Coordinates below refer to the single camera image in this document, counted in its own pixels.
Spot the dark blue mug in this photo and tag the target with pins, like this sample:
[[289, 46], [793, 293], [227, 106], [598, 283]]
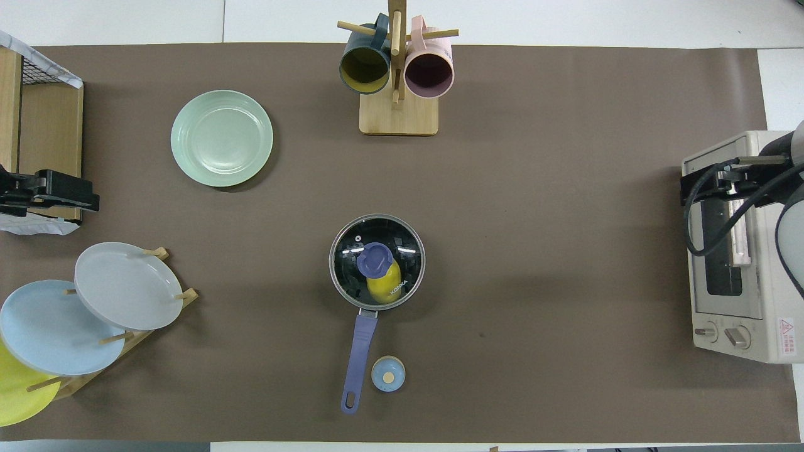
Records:
[[364, 69]]

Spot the wooden plate rack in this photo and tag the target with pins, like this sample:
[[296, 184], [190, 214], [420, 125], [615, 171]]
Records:
[[75, 383]]

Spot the brown table mat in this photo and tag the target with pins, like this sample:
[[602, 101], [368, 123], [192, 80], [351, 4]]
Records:
[[502, 157]]

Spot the beige toaster oven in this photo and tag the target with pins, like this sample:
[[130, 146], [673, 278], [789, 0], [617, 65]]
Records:
[[763, 307]]

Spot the pale green plate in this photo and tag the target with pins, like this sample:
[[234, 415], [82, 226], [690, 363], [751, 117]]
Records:
[[223, 138]]

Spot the yellow potato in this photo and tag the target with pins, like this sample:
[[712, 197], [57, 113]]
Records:
[[384, 290]]

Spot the wooden shelf boards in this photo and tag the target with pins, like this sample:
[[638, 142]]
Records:
[[50, 132]]

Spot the pink mug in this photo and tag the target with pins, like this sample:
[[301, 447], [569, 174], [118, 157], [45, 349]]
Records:
[[429, 74]]

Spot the yellow plate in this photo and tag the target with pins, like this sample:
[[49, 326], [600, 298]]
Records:
[[16, 395]]

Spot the white plastic sheet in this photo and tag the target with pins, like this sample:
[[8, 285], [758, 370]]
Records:
[[38, 225]]

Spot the light blue plate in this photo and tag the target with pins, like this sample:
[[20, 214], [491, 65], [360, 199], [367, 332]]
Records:
[[50, 329]]

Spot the grey plate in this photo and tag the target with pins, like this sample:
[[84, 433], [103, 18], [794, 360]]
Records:
[[125, 285]]

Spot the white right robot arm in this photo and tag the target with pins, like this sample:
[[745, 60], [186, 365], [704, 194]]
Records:
[[793, 238]]

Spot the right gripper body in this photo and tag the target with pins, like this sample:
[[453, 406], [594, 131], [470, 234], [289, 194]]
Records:
[[776, 176]]

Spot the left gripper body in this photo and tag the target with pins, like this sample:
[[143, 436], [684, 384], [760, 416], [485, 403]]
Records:
[[17, 194]]

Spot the glass lid with purple knob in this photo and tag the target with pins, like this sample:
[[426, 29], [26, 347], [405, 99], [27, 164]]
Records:
[[402, 242]]

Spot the wooden mug tree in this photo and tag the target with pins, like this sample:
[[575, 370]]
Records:
[[399, 119]]

